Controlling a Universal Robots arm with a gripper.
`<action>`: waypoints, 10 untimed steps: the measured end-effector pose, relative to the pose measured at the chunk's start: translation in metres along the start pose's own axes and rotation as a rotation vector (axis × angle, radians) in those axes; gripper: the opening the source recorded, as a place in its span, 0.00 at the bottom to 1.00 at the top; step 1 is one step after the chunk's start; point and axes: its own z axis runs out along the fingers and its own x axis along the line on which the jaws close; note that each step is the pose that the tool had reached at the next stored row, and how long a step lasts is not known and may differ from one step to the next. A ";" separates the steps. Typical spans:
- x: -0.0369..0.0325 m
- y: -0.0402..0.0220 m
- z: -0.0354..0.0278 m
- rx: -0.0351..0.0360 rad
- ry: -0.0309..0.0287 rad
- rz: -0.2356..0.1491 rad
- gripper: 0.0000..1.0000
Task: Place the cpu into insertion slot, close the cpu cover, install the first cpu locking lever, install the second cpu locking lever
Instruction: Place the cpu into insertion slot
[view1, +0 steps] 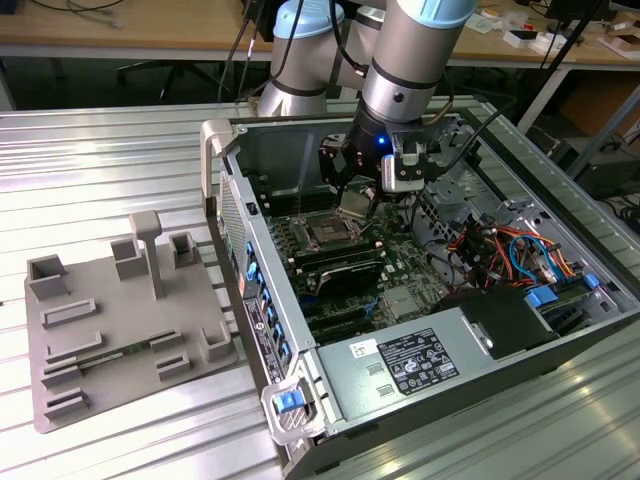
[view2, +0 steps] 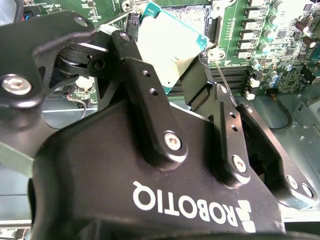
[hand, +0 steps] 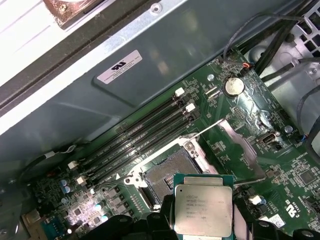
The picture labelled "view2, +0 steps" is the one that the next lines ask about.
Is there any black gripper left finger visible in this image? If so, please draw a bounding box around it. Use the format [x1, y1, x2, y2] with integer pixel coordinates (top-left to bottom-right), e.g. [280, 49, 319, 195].
[0, 10, 190, 172]

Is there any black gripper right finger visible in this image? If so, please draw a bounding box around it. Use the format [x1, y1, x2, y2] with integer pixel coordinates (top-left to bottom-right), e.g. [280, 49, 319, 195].
[179, 56, 320, 209]

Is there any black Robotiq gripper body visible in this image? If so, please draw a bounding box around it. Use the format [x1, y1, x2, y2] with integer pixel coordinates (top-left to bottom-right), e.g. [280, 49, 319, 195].
[26, 99, 287, 240]

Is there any silver green CPU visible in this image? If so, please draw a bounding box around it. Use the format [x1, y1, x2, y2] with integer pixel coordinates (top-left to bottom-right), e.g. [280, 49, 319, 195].
[136, 1, 210, 95]

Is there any thin metal locking lever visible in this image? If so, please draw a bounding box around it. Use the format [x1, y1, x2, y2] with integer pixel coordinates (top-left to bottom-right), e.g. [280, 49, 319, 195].
[214, 59, 238, 104]

